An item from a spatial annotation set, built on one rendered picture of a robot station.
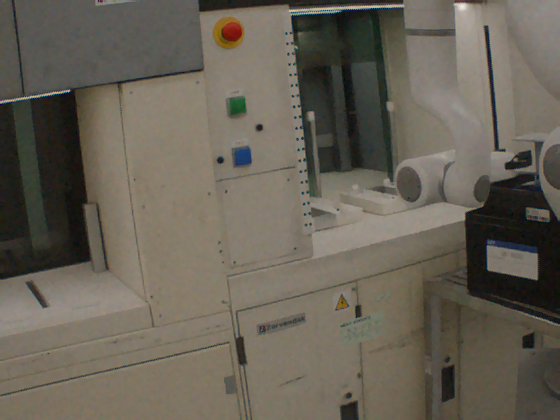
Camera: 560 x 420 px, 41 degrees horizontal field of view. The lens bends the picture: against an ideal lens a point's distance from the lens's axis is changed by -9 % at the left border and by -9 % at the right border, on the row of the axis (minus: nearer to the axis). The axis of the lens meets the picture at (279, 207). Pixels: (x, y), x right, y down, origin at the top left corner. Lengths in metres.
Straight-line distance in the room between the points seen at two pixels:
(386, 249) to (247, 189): 0.36
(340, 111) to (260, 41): 1.10
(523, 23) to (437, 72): 0.23
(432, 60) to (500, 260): 0.51
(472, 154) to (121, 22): 0.68
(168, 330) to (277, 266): 0.26
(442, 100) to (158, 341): 0.72
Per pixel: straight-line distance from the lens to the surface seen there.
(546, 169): 1.10
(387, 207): 2.01
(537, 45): 1.18
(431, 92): 1.35
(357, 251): 1.74
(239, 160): 1.57
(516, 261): 1.63
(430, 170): 1.36
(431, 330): 1.86
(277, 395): 1.74
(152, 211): 1.53
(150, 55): 1.50
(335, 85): 2.66
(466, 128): 1.32
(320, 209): 2.00
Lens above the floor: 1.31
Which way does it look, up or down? 12 degrees down
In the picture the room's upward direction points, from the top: 6 degrees counter-clockwise
